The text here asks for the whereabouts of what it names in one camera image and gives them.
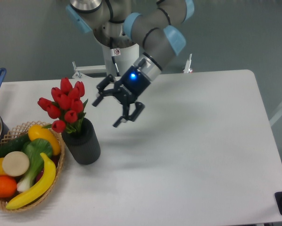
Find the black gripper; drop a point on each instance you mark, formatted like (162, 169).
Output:
(131, 86)

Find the red tulip bouquet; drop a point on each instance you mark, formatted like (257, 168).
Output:
(66, 108)

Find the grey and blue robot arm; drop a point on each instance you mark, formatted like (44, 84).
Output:
(156, 34)

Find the dark grey ribbed vase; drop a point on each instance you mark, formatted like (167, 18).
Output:
(84, 147)

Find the red fruit in basket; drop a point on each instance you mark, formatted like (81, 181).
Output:
(55, 159)

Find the yellow lemon squash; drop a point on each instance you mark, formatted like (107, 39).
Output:
(38, 131)

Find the green bok choy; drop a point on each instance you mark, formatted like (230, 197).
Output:
(33, 150)

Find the yellow banana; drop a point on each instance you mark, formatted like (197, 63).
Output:
(37, 189)

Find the woven wicker basket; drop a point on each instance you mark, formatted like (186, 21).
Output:
(21, 130)

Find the dark green cucumber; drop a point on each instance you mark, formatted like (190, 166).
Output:
(15, 144)

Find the beige round disc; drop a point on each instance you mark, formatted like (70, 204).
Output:
(15, 163)

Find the orange fruit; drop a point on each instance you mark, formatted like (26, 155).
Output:
(8, 186)

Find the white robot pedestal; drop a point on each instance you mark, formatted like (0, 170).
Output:
(119, 52)

